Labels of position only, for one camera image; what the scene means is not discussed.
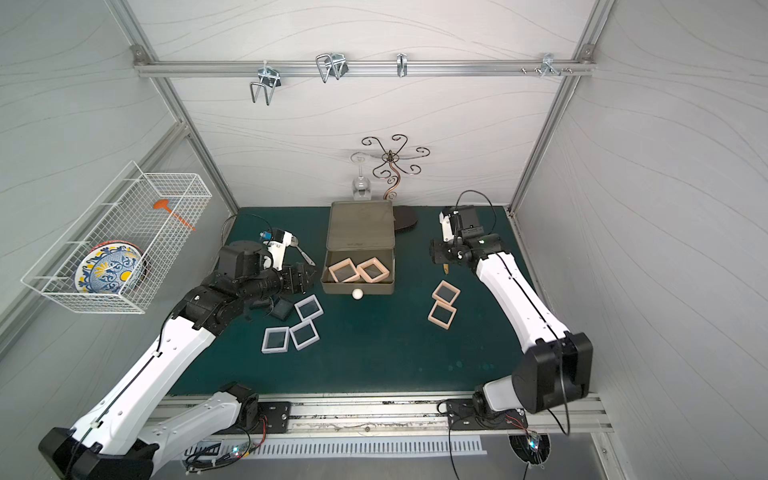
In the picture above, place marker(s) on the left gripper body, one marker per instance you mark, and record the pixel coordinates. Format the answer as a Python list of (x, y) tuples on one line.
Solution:
[(294, 279)]

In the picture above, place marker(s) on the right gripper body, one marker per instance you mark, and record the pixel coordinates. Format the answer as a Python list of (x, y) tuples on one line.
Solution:
[(444, 253)]

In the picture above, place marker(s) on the pink brooch box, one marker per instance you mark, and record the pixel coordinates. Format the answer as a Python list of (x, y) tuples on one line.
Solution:
[(373, 271), (344, 271), (446, 293), (442, 315)]

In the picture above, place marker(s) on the three-tier drawer organizer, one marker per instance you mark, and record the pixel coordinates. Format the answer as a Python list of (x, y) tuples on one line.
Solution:
[(360, 230)]

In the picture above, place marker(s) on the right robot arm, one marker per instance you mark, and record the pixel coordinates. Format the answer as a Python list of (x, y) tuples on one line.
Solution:
[(556, 363)]

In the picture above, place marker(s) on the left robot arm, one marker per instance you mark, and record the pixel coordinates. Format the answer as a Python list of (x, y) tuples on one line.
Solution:
[(114, 440)]

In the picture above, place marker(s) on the white brooch box upper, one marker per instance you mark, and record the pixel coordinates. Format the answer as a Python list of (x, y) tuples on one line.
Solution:
[(308, 308)]

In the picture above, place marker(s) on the white brooch box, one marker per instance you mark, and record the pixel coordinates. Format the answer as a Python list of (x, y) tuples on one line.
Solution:
[(308, 308), (276, 340), (304, 334)]

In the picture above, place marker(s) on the white brooch box lower left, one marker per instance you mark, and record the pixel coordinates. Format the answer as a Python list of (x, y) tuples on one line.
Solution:
[(276, 340)]

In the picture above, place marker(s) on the white brooch box lower right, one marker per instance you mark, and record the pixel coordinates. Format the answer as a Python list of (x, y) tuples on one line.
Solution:
[(304, 334)]

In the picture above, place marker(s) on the orange plastic spatula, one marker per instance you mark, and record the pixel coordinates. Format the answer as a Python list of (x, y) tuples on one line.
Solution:
[(163, 204)]

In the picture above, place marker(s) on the ornate metal cup stand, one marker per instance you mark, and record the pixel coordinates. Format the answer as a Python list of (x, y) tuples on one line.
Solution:
[(392, 168)]

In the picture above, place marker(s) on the clear wine glass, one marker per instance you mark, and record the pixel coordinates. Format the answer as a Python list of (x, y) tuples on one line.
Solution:
[(361, 186)]

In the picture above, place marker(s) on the patterned ceramic plate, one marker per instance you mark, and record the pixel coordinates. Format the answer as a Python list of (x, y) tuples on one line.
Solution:
[(110, 268)]

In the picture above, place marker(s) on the metal double hook left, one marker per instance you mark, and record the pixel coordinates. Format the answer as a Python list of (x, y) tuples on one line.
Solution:
[(267, 81)]

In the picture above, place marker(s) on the metal double hook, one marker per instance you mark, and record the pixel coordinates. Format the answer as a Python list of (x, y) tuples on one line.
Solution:
[(267, 81), (331, 65)]

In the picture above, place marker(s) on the white ventilation grille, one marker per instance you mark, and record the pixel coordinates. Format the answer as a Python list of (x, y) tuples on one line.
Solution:
[(276, 447)]

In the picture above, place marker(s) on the metal hook right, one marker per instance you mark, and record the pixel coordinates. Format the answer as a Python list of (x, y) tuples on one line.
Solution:
[(547, 68)]

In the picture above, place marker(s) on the small metal hook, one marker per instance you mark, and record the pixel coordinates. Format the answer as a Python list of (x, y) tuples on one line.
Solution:
[(401, 65)]

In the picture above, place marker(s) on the metal double hook middle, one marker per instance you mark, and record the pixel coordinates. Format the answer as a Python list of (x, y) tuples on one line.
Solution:
[(331, 65)]

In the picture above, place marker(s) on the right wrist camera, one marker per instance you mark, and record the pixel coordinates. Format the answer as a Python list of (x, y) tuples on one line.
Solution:
[(460, 222)]

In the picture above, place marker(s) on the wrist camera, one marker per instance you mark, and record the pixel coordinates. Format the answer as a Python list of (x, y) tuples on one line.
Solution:
[(460, 222), (276, 244)]

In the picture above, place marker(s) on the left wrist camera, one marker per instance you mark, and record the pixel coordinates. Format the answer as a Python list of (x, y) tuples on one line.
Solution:
[(276, 244)]

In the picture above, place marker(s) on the white wire basket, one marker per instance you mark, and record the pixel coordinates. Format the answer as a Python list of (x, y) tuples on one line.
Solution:
[(123, 211)]

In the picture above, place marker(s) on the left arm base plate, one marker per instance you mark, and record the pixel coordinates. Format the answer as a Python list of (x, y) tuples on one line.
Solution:
[(264, 417)]

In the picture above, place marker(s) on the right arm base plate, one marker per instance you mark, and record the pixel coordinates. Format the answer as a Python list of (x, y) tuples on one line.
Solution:
[(480, 417)]

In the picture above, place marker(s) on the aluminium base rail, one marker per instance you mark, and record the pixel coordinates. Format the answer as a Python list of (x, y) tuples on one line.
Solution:
[(307, 415)]

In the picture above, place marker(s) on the aluminium overhead rail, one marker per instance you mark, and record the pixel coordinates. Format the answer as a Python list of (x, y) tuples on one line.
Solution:
[(357, 68)]

